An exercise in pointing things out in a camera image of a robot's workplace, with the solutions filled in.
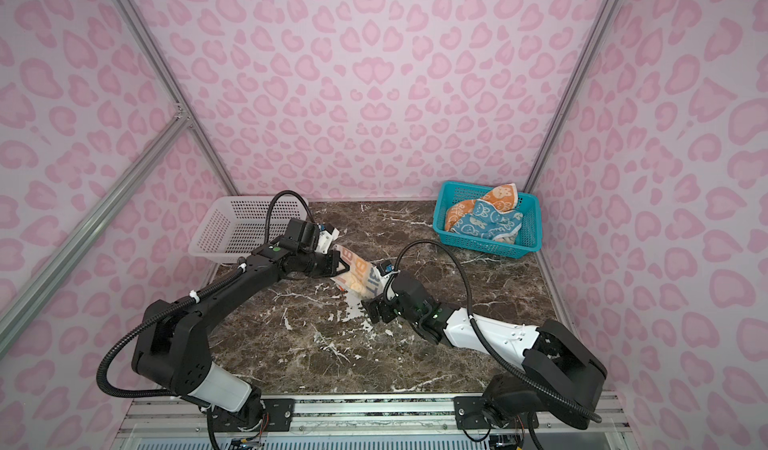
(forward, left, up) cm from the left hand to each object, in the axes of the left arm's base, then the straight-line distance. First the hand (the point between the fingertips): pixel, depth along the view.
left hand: (350, 263), depth 84 cm
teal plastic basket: (+19, -62, -17) cm, 67 cm away
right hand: (-8, -7, -3) cm, 11 cm away
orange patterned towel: (+29, -52, -5) cm, 59 cm away
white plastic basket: (+26, +48, -15) cm, 57 cm away
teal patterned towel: (+25, -47, -13) cm, 54 cm away
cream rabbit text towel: (-1, -3, -7) cm, 8 cm away
